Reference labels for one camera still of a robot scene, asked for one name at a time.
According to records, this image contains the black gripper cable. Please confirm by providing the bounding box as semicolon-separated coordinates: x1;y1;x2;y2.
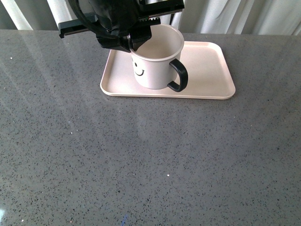
69;0;111;36

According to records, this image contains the beige rectangular plastic tray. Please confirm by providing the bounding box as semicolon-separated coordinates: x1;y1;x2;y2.
100;41;236;99

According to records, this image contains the white smiley mug black handle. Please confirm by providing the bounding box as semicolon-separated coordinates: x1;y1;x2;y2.
130;24;188;92

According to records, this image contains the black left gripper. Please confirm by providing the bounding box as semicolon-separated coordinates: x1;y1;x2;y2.
58;0;184;53

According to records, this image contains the grey pleated curtain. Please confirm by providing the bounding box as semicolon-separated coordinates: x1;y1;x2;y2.
0;0;301;36

